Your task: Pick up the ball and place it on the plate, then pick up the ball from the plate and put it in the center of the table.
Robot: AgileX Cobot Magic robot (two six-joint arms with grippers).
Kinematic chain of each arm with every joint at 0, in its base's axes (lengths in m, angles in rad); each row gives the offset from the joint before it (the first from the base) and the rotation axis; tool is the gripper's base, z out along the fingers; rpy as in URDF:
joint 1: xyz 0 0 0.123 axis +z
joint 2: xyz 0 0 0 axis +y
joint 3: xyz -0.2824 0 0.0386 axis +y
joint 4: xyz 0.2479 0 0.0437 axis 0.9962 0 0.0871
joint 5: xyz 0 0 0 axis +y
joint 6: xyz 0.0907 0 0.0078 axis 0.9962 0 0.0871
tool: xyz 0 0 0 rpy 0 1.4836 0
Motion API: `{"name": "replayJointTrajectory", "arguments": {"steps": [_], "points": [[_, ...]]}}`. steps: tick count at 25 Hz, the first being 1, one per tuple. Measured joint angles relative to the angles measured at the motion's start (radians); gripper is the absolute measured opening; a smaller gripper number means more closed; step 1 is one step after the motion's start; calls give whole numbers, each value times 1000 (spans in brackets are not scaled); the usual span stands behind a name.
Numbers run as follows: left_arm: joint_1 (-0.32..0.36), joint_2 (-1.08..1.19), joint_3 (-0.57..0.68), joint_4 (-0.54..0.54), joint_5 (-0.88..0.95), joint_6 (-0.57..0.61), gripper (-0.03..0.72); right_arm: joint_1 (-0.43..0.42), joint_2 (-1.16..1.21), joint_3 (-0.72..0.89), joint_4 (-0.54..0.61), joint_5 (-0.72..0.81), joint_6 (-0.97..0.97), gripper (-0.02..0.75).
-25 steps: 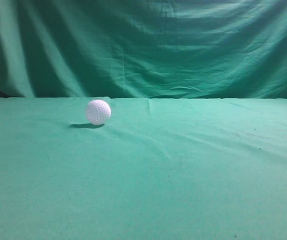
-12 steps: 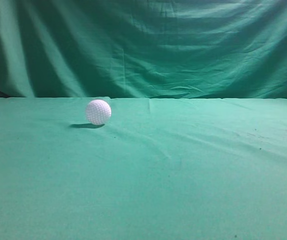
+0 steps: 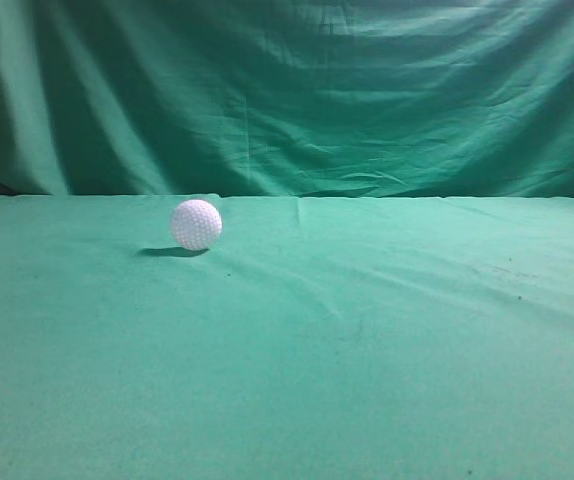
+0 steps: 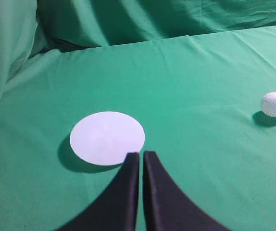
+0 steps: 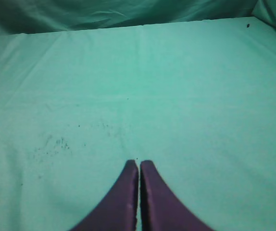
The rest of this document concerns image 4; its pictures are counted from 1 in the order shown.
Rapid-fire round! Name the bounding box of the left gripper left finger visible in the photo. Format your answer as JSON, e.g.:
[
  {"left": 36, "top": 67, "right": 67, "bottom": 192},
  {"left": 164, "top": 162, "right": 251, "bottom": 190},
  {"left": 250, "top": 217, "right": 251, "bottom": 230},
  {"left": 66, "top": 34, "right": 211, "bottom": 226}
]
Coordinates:
[{"left": 58, "top": 153, "right": 139, "bottom": 231}]

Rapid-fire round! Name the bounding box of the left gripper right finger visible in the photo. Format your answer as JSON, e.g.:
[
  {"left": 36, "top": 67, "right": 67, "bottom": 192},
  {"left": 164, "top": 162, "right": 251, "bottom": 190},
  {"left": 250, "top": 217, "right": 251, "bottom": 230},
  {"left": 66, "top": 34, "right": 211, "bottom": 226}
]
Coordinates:
[{"left": 142, "top": 151, "right": 229, "bottom": 231}]

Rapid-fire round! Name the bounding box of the white golf ball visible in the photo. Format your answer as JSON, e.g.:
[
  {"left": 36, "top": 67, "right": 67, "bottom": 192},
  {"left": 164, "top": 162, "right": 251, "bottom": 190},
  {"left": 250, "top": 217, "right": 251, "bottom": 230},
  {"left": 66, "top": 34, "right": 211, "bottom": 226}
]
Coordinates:
[{"left": 261, "top": 92, "right": 276, "bottom": 117}]

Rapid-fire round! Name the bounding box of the white round plate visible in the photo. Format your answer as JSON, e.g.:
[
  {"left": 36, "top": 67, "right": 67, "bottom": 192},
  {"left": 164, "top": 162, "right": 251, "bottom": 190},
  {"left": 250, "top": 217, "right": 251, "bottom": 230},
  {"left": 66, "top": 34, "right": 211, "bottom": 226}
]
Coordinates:
[{"left": 70, "top": 111, "right": 146, "bottom": 166}]

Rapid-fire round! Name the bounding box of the green table cloth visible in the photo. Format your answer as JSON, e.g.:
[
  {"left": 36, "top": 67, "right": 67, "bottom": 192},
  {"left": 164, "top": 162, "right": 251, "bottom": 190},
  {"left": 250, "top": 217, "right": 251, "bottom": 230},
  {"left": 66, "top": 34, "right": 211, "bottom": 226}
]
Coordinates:
[{"left": 0, "top": 26, "right": 276, "bottom": 231}]

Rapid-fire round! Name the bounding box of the green backdrop curtain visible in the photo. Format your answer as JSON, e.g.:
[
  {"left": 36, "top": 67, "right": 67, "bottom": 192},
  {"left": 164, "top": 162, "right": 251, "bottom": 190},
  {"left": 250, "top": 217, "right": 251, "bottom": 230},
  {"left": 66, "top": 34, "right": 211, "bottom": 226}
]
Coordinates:
[{"left": 0, "top": 0, "right": 276, "bottom": 100}]

